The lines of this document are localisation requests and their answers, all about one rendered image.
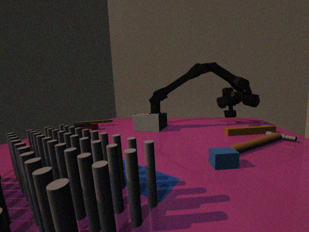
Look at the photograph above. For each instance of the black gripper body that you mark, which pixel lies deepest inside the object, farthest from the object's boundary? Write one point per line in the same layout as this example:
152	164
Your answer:
230	113

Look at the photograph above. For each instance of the blue cube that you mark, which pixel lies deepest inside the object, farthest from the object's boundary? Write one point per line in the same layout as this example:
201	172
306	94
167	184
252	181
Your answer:
223	158

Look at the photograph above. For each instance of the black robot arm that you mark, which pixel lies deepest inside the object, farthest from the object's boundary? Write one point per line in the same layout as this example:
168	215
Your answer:
238	83

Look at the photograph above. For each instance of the orange rectangular bar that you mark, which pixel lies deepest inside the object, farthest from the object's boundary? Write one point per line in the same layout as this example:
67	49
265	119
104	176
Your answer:
249	130

